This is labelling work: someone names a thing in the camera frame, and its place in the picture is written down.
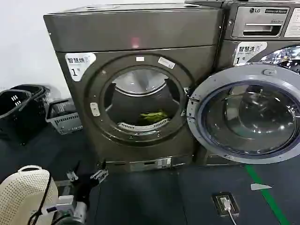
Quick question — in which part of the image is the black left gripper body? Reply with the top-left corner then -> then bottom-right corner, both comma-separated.
71,175 -> 97,205

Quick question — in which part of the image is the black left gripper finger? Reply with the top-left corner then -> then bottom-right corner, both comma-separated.
66,164 -> 80,181
90,158 -> 109,186

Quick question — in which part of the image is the white perforated laundry basket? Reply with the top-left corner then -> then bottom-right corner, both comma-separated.
0,165 -> 59,225

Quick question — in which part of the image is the grey slatted plastic basket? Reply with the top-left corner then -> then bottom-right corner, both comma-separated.
45,98 -> 83,135

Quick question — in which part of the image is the black plastic laundry basket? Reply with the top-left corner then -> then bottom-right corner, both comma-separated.
9,84 -> 52,133
0,89 -> 35,143

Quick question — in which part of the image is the green cloth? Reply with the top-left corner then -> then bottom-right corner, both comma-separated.
140,109 -> 168,120

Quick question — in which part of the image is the round glass dryer door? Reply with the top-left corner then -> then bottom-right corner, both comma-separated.
186,64 -> 300,165

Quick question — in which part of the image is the floor power socket box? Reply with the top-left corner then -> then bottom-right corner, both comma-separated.
212,192 -> 240,217

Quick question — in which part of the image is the white charger plug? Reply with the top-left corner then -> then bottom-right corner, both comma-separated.
219,197 -> 231,210

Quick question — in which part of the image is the grey dryer with round opening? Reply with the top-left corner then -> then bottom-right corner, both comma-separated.
43,6 -> 225,173

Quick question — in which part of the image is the white floor tape piece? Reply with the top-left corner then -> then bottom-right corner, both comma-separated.
250,183 -> 273,191

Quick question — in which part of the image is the green floor tape line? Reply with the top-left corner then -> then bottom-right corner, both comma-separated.
244,164 -> 288,225

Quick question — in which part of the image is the grey washer with control panel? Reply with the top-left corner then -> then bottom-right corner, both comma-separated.
184,0 -> 300,167

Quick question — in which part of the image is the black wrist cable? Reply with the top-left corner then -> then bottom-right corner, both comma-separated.
27,173 -> 53,225

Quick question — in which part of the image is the white charger cable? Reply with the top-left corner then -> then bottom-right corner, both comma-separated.
225,208 -> 238,225

